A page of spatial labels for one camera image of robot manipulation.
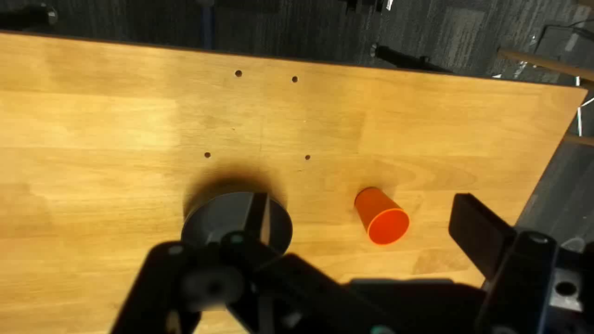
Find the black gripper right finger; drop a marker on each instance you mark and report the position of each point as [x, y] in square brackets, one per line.
[532, 283]

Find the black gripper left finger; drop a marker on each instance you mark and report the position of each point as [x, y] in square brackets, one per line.
[177, 283]

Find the orange plastic cup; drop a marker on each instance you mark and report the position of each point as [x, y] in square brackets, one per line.
[385, 222]

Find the black bowl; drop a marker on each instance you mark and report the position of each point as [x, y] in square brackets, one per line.
[253, 214]

